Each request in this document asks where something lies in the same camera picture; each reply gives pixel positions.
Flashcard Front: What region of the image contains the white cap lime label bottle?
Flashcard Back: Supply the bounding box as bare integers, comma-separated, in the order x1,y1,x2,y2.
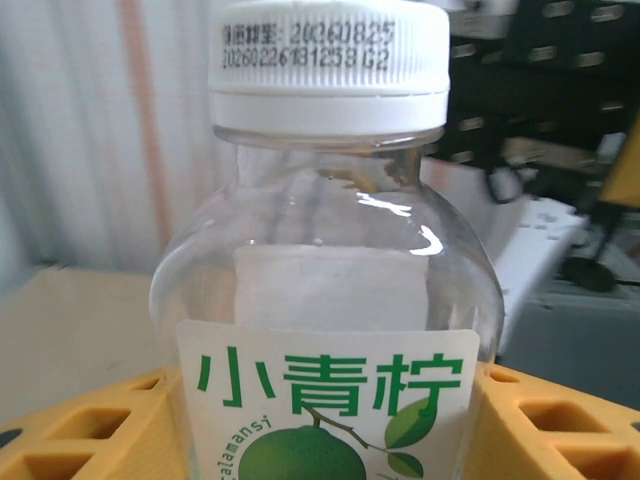
149,0,505,480

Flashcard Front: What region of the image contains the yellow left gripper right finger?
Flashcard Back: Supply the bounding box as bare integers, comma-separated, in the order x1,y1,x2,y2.
462,362,640,480

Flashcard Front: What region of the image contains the black slotted rack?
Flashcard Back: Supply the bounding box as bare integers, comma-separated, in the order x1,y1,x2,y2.
447,0,640,166

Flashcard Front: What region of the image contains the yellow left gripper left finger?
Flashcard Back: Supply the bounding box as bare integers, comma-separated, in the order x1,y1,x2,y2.
0,367,194,480

